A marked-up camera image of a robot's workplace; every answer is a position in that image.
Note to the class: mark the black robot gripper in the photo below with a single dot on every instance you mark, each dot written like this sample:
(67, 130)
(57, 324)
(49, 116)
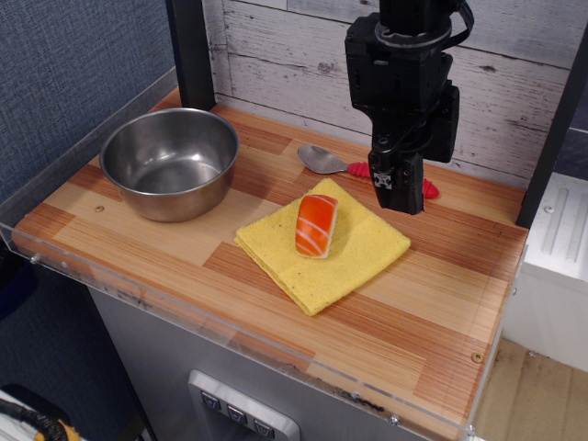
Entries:
(398, 76)

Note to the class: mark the metal spoon with red handle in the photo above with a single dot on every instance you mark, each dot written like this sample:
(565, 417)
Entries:
(323, 162)

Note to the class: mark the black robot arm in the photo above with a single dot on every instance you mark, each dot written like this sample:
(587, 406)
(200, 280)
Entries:
(413, 14)

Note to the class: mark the yellow folded cloth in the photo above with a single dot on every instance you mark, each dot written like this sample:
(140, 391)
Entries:
(363, 246)

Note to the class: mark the salmon nigiri sushi toy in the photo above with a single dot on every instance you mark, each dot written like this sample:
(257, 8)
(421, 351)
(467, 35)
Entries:
(315, 225)

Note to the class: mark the stainless steel bowl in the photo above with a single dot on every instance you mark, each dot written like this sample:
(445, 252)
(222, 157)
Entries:
(172, 165)

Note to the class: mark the grey cabinet with button panel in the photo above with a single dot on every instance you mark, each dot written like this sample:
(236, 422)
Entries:
(206, 376)

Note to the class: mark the clear acrylic table guard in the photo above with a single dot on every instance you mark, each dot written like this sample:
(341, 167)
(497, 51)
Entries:
(405, 356)

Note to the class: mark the black vertical post right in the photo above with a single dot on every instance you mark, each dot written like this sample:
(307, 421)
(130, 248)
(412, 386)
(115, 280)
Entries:
(560, 124)

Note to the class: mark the black vertical post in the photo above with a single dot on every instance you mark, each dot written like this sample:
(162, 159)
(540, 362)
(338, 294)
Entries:
(560, 124)
(191, 53)

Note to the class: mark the black vertical post left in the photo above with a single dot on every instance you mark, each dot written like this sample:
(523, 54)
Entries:
(191, 53)

